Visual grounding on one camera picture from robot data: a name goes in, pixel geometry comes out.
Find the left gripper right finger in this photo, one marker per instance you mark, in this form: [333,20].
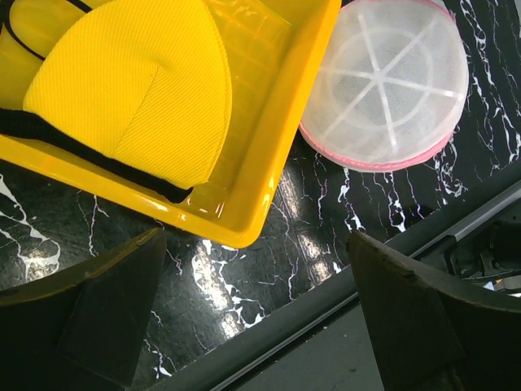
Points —
[430,330]

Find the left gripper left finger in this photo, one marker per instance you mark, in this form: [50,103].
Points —
[83,326]

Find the white pink mesh laundry bag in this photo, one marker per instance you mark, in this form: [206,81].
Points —
[391,87]

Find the yellow plastic tray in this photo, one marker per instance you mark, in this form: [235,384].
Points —
[274,51]

